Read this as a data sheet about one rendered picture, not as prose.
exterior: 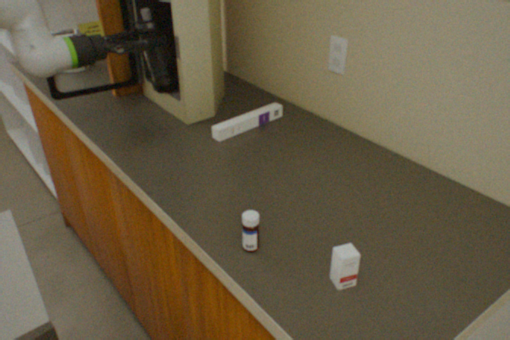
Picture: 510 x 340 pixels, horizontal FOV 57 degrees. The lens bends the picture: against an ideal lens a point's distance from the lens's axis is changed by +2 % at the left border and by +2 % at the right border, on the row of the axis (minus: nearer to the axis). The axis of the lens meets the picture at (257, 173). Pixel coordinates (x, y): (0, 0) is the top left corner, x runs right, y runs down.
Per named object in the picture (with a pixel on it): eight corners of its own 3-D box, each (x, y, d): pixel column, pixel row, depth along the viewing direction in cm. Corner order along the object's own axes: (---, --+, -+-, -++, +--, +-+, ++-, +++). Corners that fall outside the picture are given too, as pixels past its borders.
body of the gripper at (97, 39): (93, 39, 135) (124, 34, 140) (82, 33, 141) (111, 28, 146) (98, 64, 139) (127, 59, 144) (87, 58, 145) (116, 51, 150)
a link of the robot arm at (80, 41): (69, 66, 143) (80, 74, 137) (60, 26, 137) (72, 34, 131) (89, 62, 146) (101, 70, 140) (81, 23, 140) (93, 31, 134)
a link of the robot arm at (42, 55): (26, 86, 135) (29, 75, 126) (7, 43, 134) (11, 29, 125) (74, 76, 142) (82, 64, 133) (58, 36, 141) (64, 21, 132)
